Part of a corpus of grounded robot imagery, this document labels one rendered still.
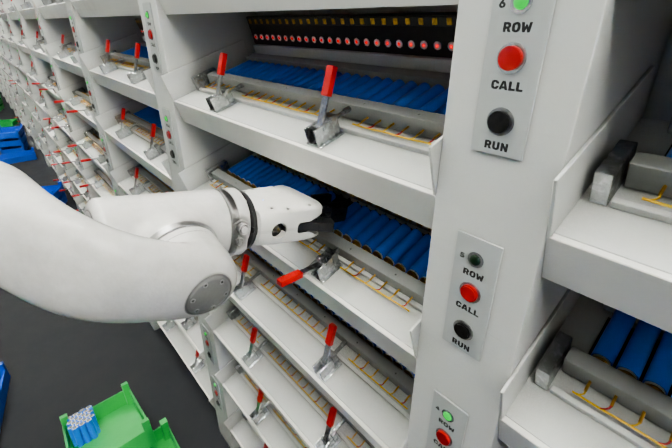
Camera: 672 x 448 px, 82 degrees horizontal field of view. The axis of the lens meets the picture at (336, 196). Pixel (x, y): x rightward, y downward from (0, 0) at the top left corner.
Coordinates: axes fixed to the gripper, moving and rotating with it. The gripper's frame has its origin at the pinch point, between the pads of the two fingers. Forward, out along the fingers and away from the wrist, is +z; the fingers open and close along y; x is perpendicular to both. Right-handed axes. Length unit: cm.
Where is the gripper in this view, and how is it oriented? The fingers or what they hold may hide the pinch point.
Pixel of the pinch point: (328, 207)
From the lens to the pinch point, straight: 59.2
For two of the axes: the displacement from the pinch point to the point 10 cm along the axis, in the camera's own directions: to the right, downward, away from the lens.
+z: 7.2, -0.8, 6.9
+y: -6.8, -3.1, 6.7
